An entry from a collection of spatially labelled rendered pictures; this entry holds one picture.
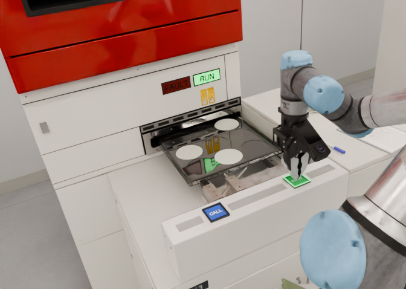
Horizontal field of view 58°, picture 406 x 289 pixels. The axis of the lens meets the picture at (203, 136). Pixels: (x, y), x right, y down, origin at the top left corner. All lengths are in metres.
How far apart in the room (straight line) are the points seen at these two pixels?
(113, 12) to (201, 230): 0.72
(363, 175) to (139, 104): 0.81
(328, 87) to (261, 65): 2.66
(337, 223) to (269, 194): 0.48
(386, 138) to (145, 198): 0.82
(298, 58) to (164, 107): 0.69
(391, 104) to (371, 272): 0.39
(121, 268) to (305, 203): 1.01
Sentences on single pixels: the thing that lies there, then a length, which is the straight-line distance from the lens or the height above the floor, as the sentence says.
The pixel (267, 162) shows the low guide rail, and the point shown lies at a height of 0.84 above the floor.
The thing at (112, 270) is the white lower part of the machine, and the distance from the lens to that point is 1.81.
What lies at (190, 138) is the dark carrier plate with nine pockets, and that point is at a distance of 1.45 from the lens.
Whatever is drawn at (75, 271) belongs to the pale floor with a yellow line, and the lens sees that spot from 2.34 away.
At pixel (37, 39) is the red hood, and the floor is 1.37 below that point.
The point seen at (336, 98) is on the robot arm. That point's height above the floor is 1.27.
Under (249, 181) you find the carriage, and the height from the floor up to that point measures 0.88.
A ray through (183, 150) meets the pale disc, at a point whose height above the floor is 0.90.
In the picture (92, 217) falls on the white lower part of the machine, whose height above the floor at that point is 0.64.
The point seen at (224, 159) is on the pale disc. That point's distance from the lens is 1.30.
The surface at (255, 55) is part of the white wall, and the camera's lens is 3.39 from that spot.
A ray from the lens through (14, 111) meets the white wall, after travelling 2.94.
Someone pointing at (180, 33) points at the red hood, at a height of 1.30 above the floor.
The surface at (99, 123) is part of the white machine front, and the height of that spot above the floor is 1.03.
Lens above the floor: 1.62
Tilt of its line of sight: 30 degrees down
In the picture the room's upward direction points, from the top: 7 degrees counter-clockwise
